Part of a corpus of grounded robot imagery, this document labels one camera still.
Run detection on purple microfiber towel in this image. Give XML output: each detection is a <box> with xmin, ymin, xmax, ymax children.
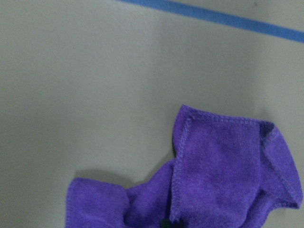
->
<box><xmin>65</xmin><ymin>105</ymin><xmax>303</xmax><ymax>228</ymax></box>

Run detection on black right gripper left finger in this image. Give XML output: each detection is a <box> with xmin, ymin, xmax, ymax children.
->
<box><xmin>160</xmin><ymin>219</ymin><xmax>172</xmax><ymax>228</ymax></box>

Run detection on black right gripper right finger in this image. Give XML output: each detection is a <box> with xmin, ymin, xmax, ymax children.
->
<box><xmin>172</xmin><ymin>220</ymin><xmax>184</xmax><ymax>228</ymax></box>

